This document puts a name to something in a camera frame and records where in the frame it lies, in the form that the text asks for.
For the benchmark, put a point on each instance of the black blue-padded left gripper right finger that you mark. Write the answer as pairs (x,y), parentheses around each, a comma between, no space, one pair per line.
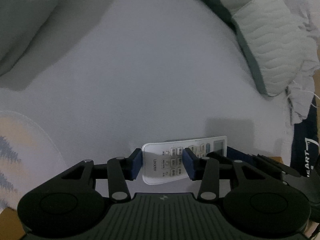
(206,170)

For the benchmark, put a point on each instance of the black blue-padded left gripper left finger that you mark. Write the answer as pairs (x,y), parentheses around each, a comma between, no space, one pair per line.
(121,169)

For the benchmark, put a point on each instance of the white air conditioner remote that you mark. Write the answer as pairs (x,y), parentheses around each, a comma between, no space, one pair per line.
(163,161)

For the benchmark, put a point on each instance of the right gripper device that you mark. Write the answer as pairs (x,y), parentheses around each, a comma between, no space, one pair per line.
(264,164)

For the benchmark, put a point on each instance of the orange box lid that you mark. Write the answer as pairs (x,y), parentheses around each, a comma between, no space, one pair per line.
(276,160)

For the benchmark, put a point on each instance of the printed grey bed sheet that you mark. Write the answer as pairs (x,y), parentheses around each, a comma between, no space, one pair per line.
(28,157)

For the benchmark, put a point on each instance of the black printed cloth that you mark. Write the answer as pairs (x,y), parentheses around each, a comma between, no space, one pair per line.
(305,146)

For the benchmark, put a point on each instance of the light green U-shaped pillow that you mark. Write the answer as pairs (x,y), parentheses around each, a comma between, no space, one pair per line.
(277,48)

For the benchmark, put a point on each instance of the grey rolled cloth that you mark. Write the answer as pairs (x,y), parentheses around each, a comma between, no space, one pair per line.
(37,33)

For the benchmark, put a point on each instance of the grey crumpled blanket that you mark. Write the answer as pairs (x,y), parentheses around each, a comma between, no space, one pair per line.
(301,89)

